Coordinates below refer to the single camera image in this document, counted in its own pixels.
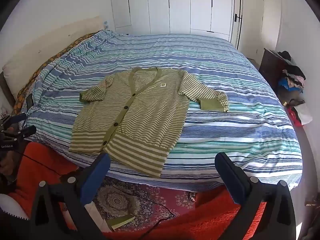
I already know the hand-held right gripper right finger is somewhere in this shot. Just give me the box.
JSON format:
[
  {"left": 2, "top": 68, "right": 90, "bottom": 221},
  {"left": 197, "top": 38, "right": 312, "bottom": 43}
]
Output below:
[{"left": 214, "top": 152, "right": 297, "bottom": 240}]

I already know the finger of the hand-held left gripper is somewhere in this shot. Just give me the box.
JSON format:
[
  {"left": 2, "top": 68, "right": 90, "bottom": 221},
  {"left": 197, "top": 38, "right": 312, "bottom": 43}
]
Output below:
[
  {"left": 10, "top": 126, "right": 37, "bottom": 140},
  {"left": 0, "top": 112, "right": 28, "bottom": 130}
]

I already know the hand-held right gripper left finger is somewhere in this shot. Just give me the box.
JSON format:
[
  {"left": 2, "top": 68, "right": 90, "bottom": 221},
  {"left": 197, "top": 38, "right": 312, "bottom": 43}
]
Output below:
[{"left": 28, "top": 152, "right": 112, "bottom": 240}]

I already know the green striped cardigan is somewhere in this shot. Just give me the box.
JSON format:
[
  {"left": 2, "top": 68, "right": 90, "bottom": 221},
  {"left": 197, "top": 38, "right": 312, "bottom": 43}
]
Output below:
[{"left": 69, "top": 67, "right": 230, "bottom": 178}]

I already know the pile of clothes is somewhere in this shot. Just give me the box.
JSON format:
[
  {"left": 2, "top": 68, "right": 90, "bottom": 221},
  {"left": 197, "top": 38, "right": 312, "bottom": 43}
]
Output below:
[{"left": 276, "top": 51, "right": 307, "bottom": 93}]

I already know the white paper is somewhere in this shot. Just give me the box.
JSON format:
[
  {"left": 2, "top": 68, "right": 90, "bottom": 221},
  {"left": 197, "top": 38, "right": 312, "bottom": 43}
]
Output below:
[{"left": 85, "top": 202, "right": 113, "bottom": 233}]

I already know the blue striped duvet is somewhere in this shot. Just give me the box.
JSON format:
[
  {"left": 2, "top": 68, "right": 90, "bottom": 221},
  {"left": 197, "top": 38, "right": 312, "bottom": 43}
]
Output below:
[{"left": 25, "top": 29, "right": 303, "bottom": 189}]

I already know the orange patterned sheet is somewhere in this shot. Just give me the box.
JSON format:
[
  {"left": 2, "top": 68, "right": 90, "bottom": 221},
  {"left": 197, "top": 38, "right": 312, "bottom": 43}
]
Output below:
[{"left": 14, "top": 32, "right": 97, "bottom": 115}]

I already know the green notebook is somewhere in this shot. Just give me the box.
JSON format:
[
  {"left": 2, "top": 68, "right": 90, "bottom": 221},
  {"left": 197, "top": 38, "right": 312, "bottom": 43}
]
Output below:
[{"left": 111, "top": 214, "right": 136, "bottom": 230}]

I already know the patterned rug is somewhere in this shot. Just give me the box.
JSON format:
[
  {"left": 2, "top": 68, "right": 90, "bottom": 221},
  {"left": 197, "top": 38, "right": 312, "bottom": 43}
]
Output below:
[{"left": 62, "top": 175, "right": 225, "bottom": 233}]

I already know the white cloth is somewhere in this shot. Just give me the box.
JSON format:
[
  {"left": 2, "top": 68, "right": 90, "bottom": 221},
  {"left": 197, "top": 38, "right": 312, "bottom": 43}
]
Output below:
[{"left": 0, "top": 194, "right": 29, "bottom": 220}]

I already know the cream pillow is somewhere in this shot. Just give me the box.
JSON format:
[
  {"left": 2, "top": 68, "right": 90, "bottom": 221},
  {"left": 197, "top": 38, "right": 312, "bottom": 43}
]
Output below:
[{"left": 2, "top": 16, "right": 105, "bottom": 100}]

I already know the red bag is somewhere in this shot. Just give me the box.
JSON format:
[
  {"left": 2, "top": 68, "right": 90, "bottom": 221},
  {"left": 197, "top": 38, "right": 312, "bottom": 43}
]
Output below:
[{"left": 286, "top": 106, "right": 303, "bottom": 128}]

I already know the white bag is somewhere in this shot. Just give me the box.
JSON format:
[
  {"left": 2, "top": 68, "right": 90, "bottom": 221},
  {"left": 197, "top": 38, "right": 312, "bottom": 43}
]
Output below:
[{"left": 291, "top": 102, "right": 313, "bottom": 126}]

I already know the dark wooden nightstand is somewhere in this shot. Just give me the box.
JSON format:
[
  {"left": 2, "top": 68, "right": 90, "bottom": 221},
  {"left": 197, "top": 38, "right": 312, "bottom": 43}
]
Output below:
[{"left": 259, "top": 49, "right": 288, "bottom": 88}]

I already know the white wardrobe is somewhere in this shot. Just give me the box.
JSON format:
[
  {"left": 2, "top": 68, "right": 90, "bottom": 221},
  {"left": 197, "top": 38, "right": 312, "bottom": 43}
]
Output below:
[{"left": 109, "top": 0, "right": 234, "bottom": 42}]

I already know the wooden bed frame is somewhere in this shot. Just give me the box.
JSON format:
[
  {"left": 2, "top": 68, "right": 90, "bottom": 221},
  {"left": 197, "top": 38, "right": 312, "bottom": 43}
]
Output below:
[{"left": 0, "top": 71, "right": 15, "bottom": 108}]

